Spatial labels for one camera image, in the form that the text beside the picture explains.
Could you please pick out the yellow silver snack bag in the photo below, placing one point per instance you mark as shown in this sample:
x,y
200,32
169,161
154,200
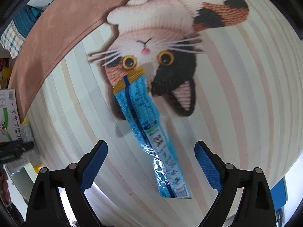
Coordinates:
x,y
32,152

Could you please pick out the long blue snack packet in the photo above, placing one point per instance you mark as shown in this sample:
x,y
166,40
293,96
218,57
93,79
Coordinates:
x,y
143,117

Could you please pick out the person hand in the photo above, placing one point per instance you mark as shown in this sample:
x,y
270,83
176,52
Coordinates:
x,y
5,194

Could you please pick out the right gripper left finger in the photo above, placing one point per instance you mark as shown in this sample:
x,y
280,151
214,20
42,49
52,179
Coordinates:
x,y
45,207

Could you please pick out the blue folder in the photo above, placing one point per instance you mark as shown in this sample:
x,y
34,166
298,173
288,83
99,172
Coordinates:
x,y
279,194

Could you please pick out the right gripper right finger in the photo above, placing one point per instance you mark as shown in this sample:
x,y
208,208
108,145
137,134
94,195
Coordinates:
x,y
256,206

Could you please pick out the blue folded quilt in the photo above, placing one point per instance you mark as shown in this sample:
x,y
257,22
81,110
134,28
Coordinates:
x,y
26,18

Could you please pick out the open cardboard box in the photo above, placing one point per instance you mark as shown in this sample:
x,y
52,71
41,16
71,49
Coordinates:
x,y
9,117

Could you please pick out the plaid folded quilt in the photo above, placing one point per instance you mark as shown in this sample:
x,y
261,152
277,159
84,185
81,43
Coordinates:
x,y
12,40

